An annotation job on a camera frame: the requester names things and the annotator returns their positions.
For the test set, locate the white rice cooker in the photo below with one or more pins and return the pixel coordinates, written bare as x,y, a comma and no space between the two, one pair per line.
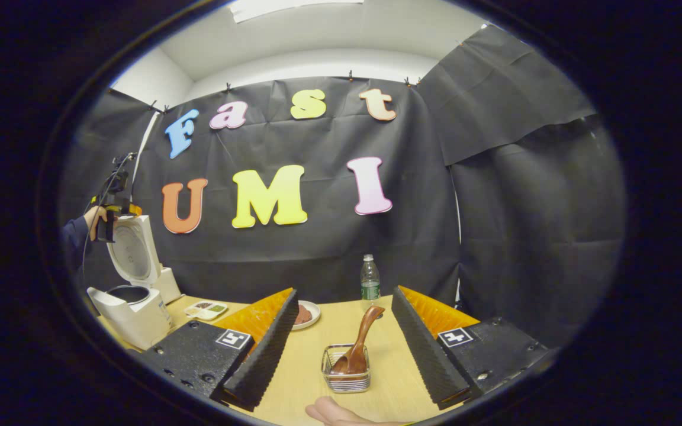
140,319

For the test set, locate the red meat slice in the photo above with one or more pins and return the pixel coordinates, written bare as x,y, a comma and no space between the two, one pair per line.
304,315

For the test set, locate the long ceiling light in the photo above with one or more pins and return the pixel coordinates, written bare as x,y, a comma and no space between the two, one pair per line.
293,7

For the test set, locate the black backdrop cloth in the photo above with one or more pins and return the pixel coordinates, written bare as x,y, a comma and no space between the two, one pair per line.
524,207

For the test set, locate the white round plate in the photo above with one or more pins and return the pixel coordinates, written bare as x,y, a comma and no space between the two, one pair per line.
315,313

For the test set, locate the white toaster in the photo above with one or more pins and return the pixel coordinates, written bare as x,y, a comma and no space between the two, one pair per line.
170,287

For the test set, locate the clear plastic water bottle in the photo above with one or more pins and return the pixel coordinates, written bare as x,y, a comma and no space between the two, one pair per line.
370,284

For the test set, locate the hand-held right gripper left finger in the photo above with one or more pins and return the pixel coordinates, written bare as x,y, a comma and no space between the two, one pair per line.
261,355

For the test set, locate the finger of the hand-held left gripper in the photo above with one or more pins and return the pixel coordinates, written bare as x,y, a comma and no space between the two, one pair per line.
134,210

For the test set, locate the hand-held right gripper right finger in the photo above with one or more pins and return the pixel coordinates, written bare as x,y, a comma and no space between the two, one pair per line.
424,355

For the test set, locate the white divided condiment dish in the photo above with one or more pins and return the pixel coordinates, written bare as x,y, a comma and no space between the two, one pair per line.
206,310

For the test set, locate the brown wooden spoon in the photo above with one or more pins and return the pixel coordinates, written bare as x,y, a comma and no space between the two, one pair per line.
362,337

